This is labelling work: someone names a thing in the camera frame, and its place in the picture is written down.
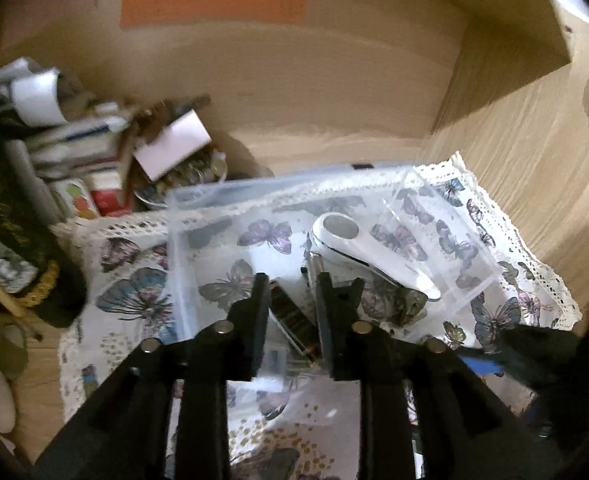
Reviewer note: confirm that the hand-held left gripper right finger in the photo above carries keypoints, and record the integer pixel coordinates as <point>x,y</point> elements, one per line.
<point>327,322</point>

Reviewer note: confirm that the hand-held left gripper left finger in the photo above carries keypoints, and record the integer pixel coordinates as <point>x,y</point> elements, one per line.
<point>250,322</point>

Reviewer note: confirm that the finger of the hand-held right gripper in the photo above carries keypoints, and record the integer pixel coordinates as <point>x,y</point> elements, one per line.
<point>494,355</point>

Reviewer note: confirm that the black cylindrical tube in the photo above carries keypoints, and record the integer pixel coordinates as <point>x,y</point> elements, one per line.
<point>294,322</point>

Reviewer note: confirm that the white handheld device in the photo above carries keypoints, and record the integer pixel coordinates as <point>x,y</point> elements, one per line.
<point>369,247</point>

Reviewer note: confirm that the clear plastic storage box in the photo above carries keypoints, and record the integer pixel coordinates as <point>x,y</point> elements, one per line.
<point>214,240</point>

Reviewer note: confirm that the butterfly print tablecloth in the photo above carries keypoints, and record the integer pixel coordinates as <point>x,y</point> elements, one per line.
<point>124,270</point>

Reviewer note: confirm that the bowl of coins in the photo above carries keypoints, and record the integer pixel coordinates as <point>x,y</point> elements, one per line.
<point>174,145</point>

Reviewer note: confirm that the pile of boxes and packets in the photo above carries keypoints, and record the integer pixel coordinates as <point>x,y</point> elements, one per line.
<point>69,135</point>

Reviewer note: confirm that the dark wine bottle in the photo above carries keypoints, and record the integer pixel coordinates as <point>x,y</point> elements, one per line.
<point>9,200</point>

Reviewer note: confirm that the orange sticky note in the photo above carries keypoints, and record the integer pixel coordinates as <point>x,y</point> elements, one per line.
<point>214,0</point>

